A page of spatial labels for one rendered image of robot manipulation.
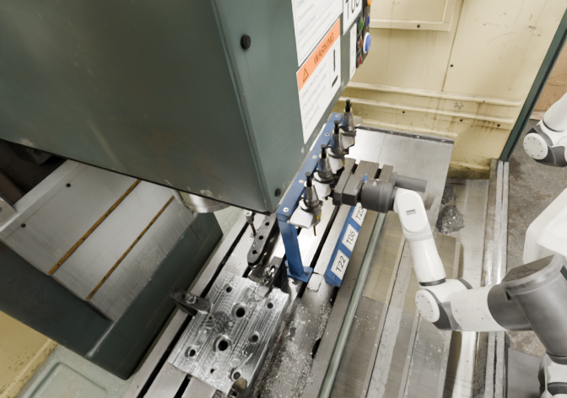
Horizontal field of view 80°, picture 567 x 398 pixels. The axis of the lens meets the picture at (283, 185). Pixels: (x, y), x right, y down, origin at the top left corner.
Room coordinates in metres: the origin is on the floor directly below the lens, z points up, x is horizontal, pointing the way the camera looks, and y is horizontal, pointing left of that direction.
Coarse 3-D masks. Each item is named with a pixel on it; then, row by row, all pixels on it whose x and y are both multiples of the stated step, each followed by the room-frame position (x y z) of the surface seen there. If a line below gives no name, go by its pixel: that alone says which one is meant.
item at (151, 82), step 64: (0, 0) 0.40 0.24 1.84; (64, 0) 0.35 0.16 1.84; (128, 0) 0.31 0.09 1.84; (192, 0) 0.27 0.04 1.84; (256, 0) 0.31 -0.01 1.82; (0, 64) 0.45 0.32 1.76; (64, 64) 0.38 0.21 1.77; (128, 64) 0.33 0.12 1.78; (192, 64) 0.28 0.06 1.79; (256, 64) 0.29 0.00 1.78; (0, 128) 0.54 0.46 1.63; (64, 128) 0.43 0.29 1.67; (128, 128) 0.36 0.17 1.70; (192, 128) 0.30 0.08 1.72; (256, 128) 0.27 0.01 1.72; (320, 128) 0.41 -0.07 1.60; (192, 192) 0.33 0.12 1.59; (256, 192) 0.27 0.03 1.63
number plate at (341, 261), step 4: (340, 252) 0.58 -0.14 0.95; (336, 256) 0.57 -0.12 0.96; (340, 256) 0.57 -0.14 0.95; (344, 256) 0.58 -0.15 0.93; (336, 260) 0.56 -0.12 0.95; (340, 260) 0.56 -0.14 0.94; (344, 260) 0.57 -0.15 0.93; (336, 264) 0.55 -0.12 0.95; (340, 264) 0.55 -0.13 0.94; (344, 264) 0.55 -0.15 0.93; (332, 268) 0.53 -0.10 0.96; (336, 268) 0.53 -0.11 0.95; (340, 268) 0.54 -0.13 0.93; (344, 268) 0.54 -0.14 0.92; (336, 272) 0.52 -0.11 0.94; (340, 272) 0.53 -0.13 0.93; (340, 276) 0.52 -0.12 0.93
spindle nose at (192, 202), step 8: (176, 192) 0.42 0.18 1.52; (184, 192) 0.41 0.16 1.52; (184, 200) 0.41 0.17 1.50; (192, 200) 0.40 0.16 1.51; (200, 200) 0.40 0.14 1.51; (208, 200) 0.40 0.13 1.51; (192, 208) 0.41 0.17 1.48; (200, 208) 0.40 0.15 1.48; (208, 208) 0.40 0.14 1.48; (216, 208) 0.40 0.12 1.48; (224, 208) 0.40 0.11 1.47
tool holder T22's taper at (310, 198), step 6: (312, 180) 0.60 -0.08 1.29; (306, 186) 0.58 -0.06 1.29; (312, 186) 0.58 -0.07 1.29; (306, 192) 0.58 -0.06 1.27; (312, 192) 0.58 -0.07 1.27; (306, 198) 0.58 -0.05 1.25; (312, 198) 0.57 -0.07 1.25; (318, 198) 0.58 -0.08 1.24; (306, 204) 0.58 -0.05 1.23; (312, 204) 0.57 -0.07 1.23
